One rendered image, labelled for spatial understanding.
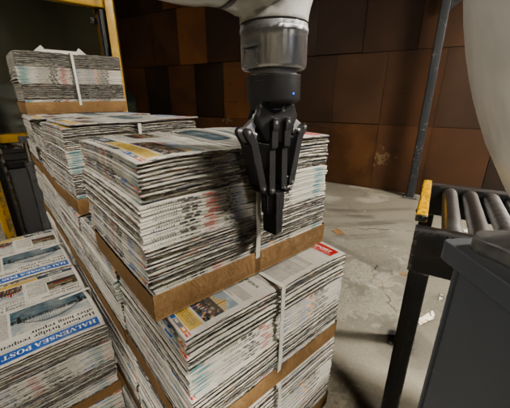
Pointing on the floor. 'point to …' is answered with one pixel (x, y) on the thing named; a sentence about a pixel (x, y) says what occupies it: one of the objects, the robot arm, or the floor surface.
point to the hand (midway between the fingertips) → (273, 211)
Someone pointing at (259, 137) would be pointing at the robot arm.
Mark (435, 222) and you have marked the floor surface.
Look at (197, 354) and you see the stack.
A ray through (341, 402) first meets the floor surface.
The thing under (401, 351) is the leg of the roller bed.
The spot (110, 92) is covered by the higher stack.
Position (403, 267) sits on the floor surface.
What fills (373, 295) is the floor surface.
